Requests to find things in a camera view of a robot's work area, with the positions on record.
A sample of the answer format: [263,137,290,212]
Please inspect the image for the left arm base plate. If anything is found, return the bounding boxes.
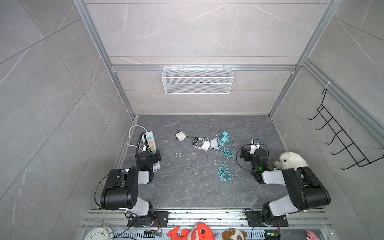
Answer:
[127,211,169,228]

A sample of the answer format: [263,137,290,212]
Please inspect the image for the brown white plush dog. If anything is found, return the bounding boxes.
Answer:
[222,229,248,240]

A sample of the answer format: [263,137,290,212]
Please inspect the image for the white round clock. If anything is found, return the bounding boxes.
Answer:
[84,227,114,240]

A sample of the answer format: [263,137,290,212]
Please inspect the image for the black wall hook rack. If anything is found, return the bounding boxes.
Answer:
[308,89,384,171]

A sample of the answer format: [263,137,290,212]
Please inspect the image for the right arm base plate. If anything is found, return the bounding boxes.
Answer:
[244,210,289,227]

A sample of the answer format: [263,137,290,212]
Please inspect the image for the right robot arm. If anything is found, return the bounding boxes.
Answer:
[237,146,331,227]

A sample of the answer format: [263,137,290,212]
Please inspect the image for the white power strip colourful sockets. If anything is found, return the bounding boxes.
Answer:
[146,131,161,172]

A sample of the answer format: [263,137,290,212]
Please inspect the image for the teal coiled cable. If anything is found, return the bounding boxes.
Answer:
[218,136,235,183]

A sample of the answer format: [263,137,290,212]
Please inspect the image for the white coiled USB cable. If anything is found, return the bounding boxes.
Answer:
[191,137,224,151]

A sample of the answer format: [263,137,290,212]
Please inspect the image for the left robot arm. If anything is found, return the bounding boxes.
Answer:
[94,151,161,227]

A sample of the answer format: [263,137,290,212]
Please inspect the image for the white power strip cord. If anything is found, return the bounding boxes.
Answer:
[126,125,148,148]

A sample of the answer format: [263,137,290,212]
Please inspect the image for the red plush lobster toy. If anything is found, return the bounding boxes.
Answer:
[167,223,215,240]

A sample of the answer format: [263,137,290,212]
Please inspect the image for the white plush seal toy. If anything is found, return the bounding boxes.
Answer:
[274,152,308,170]

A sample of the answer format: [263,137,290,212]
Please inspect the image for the white grey charger block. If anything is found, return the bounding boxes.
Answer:
[210,139,220,150]

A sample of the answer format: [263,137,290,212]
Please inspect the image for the white wire mesh basket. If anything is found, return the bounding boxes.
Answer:
[162,67,234,95]

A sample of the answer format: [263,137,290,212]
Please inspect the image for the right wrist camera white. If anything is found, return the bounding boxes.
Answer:
[250,139,260,155]

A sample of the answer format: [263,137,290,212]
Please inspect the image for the pink plush toy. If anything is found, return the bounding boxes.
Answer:
[306,231,320,240]

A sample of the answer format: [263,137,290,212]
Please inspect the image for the teal charger lower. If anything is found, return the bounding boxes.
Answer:
[221,136,229,144]

